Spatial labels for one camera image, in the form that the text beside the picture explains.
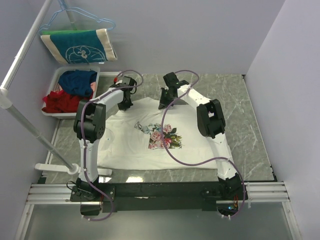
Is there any navy blue t shirt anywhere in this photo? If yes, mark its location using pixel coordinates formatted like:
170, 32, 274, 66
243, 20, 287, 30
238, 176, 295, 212
58, 70, 98, 97

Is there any white clothes rack frame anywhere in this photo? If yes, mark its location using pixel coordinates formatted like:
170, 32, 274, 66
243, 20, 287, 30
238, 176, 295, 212
0, 0, 123, 178

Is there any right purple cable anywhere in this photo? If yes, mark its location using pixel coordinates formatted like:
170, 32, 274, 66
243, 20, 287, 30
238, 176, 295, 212
160, 69, 246, 219

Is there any blue wire hanger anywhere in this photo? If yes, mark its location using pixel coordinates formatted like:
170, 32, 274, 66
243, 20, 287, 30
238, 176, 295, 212
37, 0, 116, 35

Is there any purple cable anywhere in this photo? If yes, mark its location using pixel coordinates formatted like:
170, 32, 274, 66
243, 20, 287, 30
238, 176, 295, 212
81, 69, 145, 223
160, 69, 246, 219

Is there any white floral t shirt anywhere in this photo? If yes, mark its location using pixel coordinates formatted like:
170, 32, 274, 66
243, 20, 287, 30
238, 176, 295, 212
97, 97, 217, 170

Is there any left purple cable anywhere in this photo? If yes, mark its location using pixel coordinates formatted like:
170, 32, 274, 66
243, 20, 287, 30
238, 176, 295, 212
81, 69, 145, 223

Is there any red t shirt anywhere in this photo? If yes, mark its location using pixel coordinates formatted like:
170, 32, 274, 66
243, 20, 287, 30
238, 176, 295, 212
41, 90, 93, 114

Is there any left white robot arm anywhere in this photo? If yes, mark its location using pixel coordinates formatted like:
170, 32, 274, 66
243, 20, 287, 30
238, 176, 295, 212
73, 76, 137, 183

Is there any aluminium rail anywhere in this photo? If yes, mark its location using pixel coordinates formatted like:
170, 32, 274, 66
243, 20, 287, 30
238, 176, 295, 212
26, 182, 290, 205

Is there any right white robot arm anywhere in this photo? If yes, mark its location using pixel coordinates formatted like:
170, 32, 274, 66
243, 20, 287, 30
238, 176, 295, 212
159, 70, 245, 200

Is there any teal cartoon towel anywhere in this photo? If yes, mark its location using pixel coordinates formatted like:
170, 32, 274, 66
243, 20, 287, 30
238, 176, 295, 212
40, 28, 118, 65

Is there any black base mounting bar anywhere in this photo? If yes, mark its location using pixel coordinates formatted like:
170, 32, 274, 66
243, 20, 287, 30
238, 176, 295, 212
70, 179, 248, 216

